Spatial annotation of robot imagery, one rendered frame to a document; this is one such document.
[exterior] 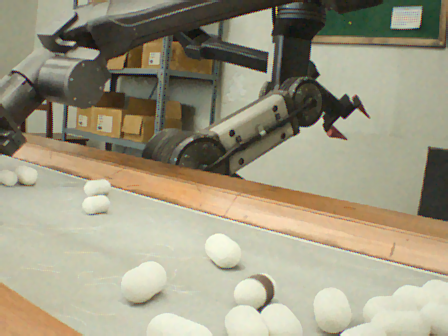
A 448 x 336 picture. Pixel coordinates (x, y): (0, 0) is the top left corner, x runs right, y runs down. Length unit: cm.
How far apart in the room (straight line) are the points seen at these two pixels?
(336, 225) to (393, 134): 207
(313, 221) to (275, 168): 244
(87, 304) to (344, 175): 243
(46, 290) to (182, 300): 8
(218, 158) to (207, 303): 67
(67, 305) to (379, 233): 29
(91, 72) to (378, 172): 210
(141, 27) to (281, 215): 29
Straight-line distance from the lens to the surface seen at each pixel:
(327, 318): 30
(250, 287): 31
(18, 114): 65
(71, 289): 34
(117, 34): 68
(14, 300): 25
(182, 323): 25
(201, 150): 95
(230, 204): 56
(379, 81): 261
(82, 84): 61
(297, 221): 52
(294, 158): 287
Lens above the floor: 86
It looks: 7 degrees down
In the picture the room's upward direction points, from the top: 5 degrees clockwise
